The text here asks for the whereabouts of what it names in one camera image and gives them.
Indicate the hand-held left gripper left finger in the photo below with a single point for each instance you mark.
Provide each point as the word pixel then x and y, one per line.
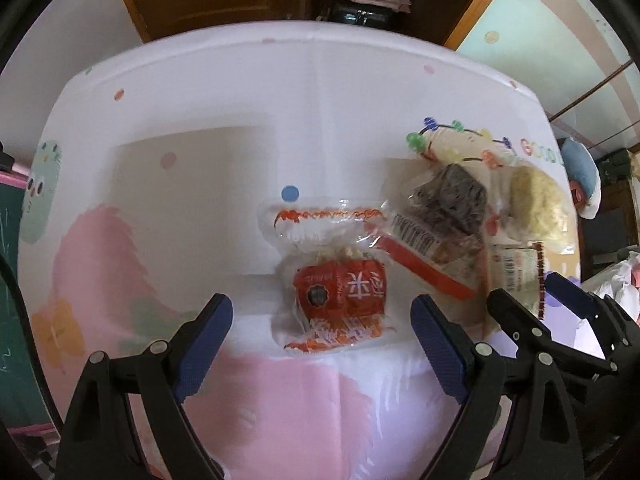
pixel 205 347

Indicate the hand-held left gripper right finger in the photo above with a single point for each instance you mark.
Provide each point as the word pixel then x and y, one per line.
pixel 440 355

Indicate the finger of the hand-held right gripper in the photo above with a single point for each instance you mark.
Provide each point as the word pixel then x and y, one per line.
pixel 570 292
pixel 520 317

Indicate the clear packet with red label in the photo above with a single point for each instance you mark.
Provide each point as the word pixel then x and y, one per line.
pixel 335 295

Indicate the white printed snack packet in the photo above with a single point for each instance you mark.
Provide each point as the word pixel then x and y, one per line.
pixel 515 270

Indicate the pink and white bedding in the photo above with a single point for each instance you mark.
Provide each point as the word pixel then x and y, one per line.
pixel 630 270

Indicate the dark wooden furniture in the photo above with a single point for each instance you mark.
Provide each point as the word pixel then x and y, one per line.
pixel 612 220

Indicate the clear yellow puffed snack packet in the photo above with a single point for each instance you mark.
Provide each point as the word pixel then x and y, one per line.
pixel 535 205

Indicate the blue pillow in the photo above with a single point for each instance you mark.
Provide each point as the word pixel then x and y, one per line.
pixel 582 170

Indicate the dark snack packet red stripe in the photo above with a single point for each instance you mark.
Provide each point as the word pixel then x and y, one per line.
pixel 450 200

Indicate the cartoon printed tablecloth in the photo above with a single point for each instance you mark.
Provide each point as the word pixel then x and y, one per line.
pixel 200 160

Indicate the black box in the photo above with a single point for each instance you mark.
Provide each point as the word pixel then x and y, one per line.
pixel 357 17

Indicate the green chalkboard with pink frame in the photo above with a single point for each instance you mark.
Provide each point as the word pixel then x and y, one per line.
pixel 10 260

